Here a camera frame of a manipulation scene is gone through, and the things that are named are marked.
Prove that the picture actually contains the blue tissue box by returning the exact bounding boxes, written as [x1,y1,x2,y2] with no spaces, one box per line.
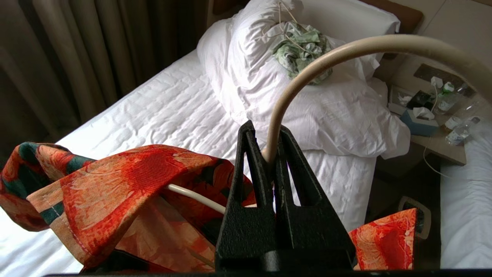
[400,107,440,137]

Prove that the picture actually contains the clear plastic water bottle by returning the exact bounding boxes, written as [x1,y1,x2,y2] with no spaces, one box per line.
[437,82,456,114]
[444,101,485,130]
[445,116,481,146]

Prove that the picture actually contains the wooden nightstand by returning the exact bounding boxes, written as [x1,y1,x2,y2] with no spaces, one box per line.
[386,84,477,167]

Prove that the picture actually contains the beige curtain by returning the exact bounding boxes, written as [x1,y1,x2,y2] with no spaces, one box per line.
[0,0,210,158]

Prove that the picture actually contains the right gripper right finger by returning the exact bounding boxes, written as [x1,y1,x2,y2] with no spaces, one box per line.
[274,125,356,271]

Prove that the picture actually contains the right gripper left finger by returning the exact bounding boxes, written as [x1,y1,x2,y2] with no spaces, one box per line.
[215,120,277,272]

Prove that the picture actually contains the white bed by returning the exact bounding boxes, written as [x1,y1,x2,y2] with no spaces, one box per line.
[440,119,492,269]
[0,49,378,277]

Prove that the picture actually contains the orange floral shirt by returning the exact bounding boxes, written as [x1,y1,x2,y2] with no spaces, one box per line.
[0,142,419,273]

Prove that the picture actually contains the black phone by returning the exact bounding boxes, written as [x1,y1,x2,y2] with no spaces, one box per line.
[406,90,434,110]

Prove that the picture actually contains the white duvet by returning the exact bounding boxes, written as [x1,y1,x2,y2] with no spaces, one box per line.
[197,0,411,160]

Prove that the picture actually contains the white wire hanger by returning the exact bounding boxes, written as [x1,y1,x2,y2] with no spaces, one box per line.
[261,0,308,43]

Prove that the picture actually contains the wall switch panel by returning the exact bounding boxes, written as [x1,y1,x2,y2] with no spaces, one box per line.
[414,63,475,97]

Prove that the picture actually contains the brown headboard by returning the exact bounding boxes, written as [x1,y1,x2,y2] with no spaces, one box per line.
[361,0,424,35]

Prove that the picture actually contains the green patterned garment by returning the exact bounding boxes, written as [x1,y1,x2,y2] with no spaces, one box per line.
[272,22,334,86]

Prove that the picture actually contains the white pillow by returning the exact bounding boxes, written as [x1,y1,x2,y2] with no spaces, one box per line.
[296,0,401,46]

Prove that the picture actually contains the cream plastic clothes hanger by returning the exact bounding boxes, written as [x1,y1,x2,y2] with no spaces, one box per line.
[168,34,492,214]

